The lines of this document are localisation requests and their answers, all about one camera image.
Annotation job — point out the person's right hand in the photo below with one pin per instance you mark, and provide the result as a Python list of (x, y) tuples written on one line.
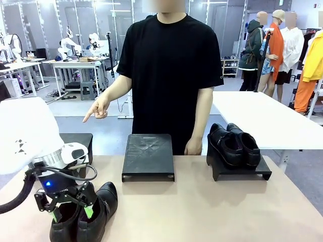
[(101, 108)]

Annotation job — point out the black scuffed shoe stand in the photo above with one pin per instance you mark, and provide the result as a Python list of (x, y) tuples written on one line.
[(148, 156)]

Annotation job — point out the black textured leather shoe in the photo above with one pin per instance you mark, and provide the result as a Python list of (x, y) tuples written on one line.
[(64, 229), (101, 214)]

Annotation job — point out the black smooth leather shoe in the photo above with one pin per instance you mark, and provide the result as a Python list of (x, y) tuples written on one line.
[(222, 148), (248, 148)]

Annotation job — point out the white workbench with box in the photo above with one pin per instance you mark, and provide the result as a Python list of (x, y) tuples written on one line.
[(73, 64)]

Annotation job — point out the cardboard box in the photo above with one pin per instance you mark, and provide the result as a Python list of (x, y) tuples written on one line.
[(88, 59)]

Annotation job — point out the grey plastic stool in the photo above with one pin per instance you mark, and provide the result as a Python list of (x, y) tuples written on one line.
[(88, 90)]

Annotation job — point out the mannequin in dark jacket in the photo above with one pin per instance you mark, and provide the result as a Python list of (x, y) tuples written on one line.
[(252, 50)]

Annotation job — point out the person torso black t-shirt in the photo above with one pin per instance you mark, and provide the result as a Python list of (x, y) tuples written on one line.
[(169, 75)]

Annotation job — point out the mannequin yellow top orange trousers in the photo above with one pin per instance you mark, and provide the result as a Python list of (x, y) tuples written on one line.
[(311, 63)]

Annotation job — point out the white shoe rack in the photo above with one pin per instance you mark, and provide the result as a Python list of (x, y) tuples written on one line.
[(230, 68)]

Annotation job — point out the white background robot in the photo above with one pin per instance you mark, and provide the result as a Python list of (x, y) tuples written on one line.
[(97, 44), (13, 48), (65, 48)]

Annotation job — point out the person's left hand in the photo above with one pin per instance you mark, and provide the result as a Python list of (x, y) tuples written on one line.
[(193, 147)]

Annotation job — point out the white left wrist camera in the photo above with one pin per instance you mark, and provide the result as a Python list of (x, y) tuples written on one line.
[(74, 151)]

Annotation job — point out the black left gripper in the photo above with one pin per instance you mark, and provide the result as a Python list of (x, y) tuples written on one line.
[(59, 185)]

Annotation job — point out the mannequin in orange top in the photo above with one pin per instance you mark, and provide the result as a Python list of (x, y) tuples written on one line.
[(275, 48)]

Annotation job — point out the person's left forearm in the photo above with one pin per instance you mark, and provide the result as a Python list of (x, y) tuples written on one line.
[(203, 113)]

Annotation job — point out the person's right forearm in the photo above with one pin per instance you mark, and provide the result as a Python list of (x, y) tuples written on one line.
[(118, 87)]

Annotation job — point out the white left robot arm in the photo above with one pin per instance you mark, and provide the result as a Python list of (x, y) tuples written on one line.
[(22, 131)]

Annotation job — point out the black hanging garment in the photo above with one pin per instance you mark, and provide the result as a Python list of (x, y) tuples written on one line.
[(4, 92)]

